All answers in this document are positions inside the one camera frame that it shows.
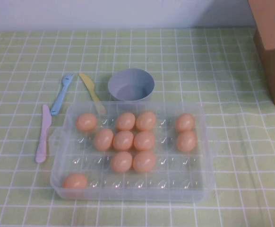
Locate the grey-blue plastic bowl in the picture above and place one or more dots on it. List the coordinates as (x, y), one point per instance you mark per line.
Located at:
(137, 80)

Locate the orange egg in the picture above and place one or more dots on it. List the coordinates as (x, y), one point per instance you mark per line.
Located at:
(125, 121)
(186, 141)
(74, 181)
(121, 161)
(103, 139)
(146, 121)
(86, 122)
(144, 161)
(184, 122)
(123, 140)
(144, 141)

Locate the green checked tablecloth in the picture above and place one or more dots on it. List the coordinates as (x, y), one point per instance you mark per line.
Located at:
(199, 71)

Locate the yellow plastic knife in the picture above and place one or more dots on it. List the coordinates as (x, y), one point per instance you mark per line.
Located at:
(89, 86)

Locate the brown cardboard box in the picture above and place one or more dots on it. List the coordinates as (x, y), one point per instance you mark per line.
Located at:
(273, 47)

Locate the clear plastic egg box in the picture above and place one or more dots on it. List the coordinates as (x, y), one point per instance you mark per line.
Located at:
(175, 179)

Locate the light blue plastic fork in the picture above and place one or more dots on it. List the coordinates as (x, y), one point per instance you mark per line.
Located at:
(59, 97)

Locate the pink plastic knife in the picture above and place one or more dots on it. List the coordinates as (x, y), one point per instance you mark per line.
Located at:
(43, 137)

